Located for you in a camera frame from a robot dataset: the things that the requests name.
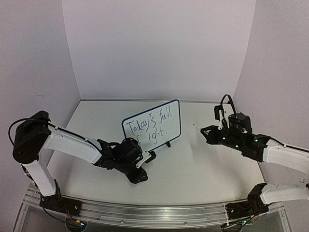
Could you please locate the right camera black cable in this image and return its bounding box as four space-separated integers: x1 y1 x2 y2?
221 94 239 115

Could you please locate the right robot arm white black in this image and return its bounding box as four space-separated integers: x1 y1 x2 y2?
199 113 309 205

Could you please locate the left base cable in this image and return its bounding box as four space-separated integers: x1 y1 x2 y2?
37 198 83 228

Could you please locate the blue framed whiteboard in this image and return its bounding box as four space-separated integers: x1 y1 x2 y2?
122 100 182 151

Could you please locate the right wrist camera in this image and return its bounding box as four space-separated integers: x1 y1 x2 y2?
214 105 228 130

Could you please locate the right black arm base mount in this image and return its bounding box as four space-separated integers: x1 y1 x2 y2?
225 197 269 219

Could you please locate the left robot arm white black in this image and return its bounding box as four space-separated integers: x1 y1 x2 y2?
8 111 148 210

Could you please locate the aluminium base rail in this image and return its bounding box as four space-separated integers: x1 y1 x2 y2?
23 193 284 229

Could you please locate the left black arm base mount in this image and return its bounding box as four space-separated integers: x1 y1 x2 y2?
40 194 82 216

